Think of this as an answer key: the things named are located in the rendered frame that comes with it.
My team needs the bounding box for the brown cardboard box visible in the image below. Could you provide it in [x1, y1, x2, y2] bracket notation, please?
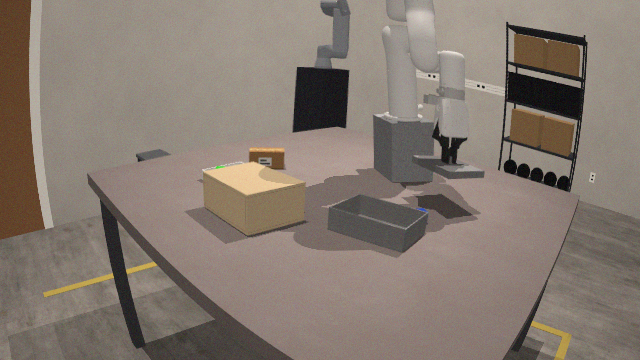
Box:
[249, 147, 284, 170]

